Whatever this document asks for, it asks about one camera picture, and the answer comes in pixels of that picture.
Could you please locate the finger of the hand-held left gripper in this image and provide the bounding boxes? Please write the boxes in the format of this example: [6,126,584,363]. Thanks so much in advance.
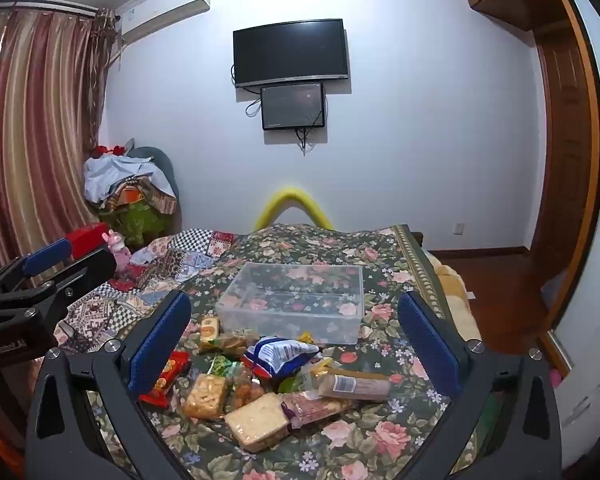
[0,247,118,322]
[0,237,74,293]

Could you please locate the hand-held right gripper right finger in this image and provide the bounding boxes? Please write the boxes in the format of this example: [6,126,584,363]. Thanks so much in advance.
[398,290,564,480]

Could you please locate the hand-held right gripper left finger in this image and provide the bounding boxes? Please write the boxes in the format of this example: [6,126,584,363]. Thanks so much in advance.
[25,289,202,480]

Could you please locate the red snack packet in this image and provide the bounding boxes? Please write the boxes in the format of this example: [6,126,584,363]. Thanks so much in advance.
[138,350,191,409]

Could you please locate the orange rice cracker packet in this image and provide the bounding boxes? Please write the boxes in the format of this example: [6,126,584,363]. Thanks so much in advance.
[199,315,222,354]

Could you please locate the peanut brittle packet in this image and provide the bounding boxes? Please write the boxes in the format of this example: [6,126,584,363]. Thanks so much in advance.
[182,372,231,421]

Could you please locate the long biscuit pack white label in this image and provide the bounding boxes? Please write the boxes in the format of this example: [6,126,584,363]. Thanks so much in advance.
[307,367,394,402]

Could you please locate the square cake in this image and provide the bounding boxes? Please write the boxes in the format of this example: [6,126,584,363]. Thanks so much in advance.
[223,392,294,454]

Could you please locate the brown pastries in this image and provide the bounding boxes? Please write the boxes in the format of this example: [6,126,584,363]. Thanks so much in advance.
[280,391,359,430]

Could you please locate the clear plastic box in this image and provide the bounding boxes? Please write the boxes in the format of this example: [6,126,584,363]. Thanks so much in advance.
[214,261,365,346]

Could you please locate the red box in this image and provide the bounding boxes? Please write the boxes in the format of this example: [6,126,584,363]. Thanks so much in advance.
[64,224,112,257]

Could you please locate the pink plush toy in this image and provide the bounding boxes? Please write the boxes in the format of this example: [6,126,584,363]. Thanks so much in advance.
[107,229,134,272]

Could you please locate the yellow fleece blanket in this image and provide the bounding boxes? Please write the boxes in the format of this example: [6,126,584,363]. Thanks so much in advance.
[429,254,484,343]

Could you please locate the green snack packet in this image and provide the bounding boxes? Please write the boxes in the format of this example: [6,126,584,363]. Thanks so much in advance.
[207,354,241,379]

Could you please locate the green patterned cloth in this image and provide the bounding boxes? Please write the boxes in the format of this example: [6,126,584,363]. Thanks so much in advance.
[99,199,175,249]

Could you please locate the brown pastry orange packet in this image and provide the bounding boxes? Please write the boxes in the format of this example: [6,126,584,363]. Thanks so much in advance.
[215,330,261,359]

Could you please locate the patchwork quilt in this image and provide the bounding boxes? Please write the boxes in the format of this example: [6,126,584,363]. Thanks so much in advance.
[55,228,242,357]

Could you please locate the fried snack packet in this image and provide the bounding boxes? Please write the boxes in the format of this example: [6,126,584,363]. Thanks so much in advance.
[227,365,267,411]

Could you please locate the pile of clothes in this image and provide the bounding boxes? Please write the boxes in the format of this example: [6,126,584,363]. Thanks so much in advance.
[83,144,179,211]

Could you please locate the blue white chip bag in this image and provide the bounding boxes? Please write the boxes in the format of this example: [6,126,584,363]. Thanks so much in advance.
[242,335,321,380]

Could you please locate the striped brown curtain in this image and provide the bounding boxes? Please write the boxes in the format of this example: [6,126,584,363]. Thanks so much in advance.
[0,6,122,273]

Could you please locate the grey chair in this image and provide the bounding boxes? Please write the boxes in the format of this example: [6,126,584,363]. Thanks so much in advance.
[125,145,182,233]

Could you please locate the white door with stickers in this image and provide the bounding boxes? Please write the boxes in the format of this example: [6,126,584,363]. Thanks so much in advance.
[544,0,600,467]

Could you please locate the yellow foam tube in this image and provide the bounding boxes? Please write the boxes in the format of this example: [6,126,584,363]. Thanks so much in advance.
[253,185,335,231]

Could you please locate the wooden wardrobe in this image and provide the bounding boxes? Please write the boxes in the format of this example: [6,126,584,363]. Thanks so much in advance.
[456,0,600,363]

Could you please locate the white air conditioner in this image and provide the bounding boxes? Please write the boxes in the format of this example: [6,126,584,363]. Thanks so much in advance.
[114,0,212,44]

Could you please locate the small black wall monitor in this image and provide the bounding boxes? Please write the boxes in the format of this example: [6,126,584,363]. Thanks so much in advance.
[259,82,328,132]

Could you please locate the black wall television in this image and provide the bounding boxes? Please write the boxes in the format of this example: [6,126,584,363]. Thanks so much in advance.
[232,18,351,89]

